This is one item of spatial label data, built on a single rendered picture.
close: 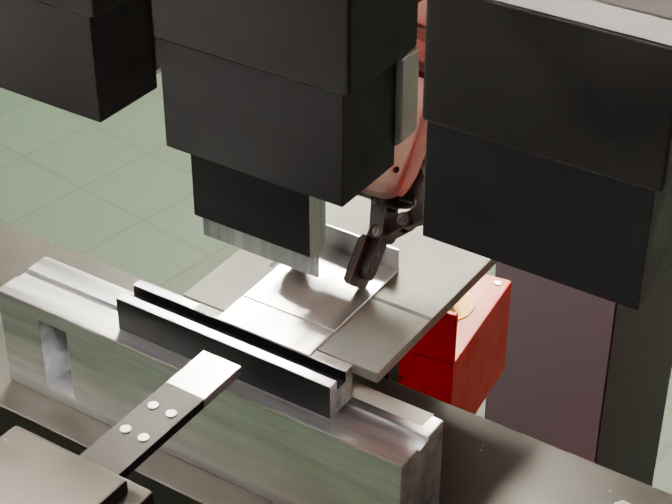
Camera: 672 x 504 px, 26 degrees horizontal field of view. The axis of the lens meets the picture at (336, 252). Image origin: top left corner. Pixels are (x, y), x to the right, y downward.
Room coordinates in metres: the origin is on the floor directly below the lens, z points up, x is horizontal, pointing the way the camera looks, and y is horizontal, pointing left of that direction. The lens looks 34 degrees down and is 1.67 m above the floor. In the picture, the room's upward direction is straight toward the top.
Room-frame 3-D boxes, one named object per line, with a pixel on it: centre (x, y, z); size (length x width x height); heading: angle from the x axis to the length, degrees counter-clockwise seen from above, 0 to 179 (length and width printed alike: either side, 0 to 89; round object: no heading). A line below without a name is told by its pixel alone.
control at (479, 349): (1.23, -0.06, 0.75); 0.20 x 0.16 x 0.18; 63
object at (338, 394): (0.88, 0.08, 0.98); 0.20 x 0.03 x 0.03; 57
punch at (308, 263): (0.86, 0.05, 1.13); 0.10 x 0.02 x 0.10; 57
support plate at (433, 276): (0.99, -0.03, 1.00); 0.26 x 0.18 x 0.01; 147
